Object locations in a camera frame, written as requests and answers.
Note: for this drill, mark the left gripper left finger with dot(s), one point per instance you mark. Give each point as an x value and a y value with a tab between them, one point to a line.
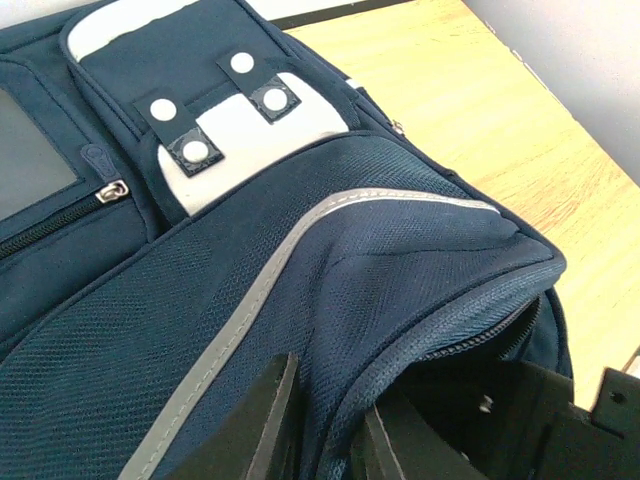
261	437

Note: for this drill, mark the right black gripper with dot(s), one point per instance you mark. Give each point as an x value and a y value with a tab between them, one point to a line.
519	421

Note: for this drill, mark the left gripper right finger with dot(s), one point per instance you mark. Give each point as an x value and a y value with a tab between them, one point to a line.
395	443

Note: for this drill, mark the navy blue student backpack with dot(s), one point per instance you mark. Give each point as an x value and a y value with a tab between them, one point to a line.
188	192

